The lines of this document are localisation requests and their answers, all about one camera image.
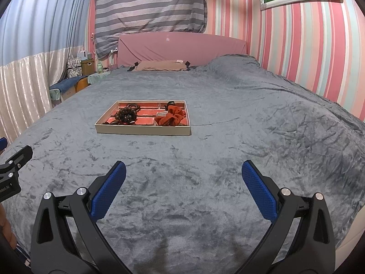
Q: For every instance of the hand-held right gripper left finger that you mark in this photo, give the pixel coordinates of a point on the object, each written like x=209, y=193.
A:
x=109, y=194

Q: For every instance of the brown pendant black knot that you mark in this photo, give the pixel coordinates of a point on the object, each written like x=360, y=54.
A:
x=108, y=122

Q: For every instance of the cardboard box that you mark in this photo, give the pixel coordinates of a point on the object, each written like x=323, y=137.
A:
x=87, y=67

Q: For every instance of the person's left hand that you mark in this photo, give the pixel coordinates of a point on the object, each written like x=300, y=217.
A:
x=7, y=228

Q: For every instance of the white and blue curtain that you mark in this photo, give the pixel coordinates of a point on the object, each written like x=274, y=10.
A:
x=34, y=48

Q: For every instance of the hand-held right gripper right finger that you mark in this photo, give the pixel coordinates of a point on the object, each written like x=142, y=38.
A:
x=259, y=194

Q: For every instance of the green bottle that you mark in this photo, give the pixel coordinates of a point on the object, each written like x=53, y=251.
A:
x=99, y=68

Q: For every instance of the grey striped hanging sheet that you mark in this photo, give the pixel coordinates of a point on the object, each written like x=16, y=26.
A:
x=148, y=5

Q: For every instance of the beige pillow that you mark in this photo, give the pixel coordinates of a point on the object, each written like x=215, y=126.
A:
x=161, y=65

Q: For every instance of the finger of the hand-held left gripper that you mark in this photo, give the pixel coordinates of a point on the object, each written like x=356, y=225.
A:
x=2, y=142
x=17, y=157

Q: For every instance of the pink headboard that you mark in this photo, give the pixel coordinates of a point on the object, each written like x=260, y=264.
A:
x=176, y=48

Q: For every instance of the blue folded cloth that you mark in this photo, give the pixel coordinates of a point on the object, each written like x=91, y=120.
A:
x=65, y=83

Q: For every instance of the white floral bag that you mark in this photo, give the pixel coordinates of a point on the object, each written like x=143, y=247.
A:
x=74, y=67

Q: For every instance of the black claw hair clip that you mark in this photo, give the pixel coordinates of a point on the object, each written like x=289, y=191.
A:
x=171, y=103

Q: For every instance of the orange scrunchie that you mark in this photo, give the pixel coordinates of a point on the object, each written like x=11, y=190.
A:
x=172, y=117

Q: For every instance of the white jewelry tray red lining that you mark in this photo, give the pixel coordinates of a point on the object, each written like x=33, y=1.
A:
x=142, y=130

